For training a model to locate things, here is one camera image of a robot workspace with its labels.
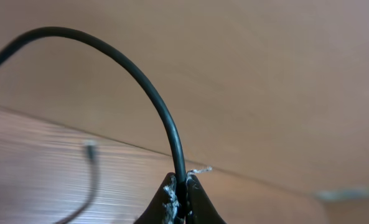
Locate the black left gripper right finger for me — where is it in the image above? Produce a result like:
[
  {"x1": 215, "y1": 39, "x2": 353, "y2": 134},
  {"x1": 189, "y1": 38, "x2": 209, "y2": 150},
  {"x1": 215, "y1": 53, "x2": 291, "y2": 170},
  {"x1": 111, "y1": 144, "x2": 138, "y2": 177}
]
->
[{"x1": 185, "y1": 167, "x2": 226, "y2": 224}]

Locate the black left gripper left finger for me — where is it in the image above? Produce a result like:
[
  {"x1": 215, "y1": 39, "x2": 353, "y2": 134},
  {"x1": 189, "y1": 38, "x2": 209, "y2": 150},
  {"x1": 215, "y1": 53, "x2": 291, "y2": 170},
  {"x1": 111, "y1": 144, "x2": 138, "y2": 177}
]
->
[{"x1": 134, "y1": 172, "x2": 180, "y2": 224}]

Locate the cardboard back wall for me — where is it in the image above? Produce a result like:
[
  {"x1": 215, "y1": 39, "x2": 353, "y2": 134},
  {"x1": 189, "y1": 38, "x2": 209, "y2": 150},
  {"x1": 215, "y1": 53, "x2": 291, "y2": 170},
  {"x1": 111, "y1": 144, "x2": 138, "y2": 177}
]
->
[{"x1": 0, "y1": 0, "x2": 369, "y2": 193}]

